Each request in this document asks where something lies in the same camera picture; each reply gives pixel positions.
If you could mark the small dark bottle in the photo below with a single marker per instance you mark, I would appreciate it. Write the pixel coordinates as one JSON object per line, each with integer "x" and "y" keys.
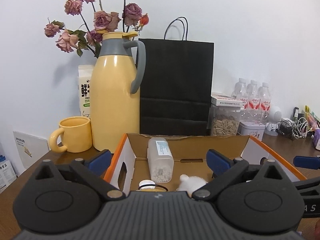
{"x": 296, "y": 112}

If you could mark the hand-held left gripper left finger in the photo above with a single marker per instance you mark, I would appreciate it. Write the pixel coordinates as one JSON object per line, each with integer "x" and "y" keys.
{"x": 100, "y": 158}

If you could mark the colourful snack packets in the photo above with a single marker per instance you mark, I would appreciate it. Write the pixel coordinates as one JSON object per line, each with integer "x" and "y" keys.
{"x": 311, "y": 117}

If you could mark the white milk carton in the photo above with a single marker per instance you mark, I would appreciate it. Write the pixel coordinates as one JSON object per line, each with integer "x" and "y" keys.
{"x": 85, "y": 92}

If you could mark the white and red flat box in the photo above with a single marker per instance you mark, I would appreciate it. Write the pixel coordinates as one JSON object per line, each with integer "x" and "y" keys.
{"x": 225, "y": 99}

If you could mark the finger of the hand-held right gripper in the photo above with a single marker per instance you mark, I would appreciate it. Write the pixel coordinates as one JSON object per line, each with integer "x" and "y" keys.
{"x": 306, "y": 161}

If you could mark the black paper bag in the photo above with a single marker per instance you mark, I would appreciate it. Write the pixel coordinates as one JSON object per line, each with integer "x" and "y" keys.
{"x": 175, "y": 85}

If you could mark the clear water bottle red label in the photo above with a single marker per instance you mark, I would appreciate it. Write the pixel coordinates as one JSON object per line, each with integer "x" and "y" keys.
{"x": 253, "y": 97}
{"x": 265, "y": 100}
{"x": 240, "y": 90}

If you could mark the yellow mug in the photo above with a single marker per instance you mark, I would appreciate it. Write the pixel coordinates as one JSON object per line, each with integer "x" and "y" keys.
{"x": 75, "y": 137}

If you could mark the yellow thermos jug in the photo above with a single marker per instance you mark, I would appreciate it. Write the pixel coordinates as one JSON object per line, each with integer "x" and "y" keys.
{"x": 112, "y": 100}

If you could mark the blue and white carton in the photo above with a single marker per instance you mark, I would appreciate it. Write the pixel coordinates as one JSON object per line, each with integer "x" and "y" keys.
{"x": 6, "y": 172}

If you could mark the white and yellow plush toy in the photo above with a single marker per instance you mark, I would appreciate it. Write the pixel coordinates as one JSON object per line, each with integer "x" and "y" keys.
{"x": 192, "y": 183}

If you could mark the clear cotton swab container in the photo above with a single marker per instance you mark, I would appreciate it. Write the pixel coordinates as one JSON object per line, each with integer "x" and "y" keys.
{"x": 160, "y": 165}

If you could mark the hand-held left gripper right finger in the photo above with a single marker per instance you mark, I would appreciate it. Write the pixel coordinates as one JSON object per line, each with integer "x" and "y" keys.
{"x": 217, "y": 160}

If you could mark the clear jar of seeds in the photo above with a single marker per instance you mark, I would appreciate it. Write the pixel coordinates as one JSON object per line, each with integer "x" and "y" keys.
{"x": 225, "y": 125}

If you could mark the white round cap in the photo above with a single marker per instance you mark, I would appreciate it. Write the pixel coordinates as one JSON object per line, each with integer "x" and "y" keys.
{"x": 146, "y": 183}

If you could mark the pale printed tin box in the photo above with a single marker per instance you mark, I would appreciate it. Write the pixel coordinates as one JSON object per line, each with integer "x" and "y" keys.
{"x": 251, "y": 130}

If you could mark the red and orange cardboard box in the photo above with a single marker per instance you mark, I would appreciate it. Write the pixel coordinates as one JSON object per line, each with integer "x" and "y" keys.
{"x": 190, "y": 147}

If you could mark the white robot toy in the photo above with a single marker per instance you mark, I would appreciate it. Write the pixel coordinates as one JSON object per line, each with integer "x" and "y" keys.
{"x": 275, "y": 115}

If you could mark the purple tissue box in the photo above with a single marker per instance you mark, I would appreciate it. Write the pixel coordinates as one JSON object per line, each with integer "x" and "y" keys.
{"x": 317, "y": 140}

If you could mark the dried pink roses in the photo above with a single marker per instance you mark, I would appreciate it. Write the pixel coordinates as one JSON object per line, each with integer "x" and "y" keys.
{"x": 105, "y": 21}

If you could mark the white booklet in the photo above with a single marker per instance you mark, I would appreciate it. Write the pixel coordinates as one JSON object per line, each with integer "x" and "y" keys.
{"x": 27, "y": 150}

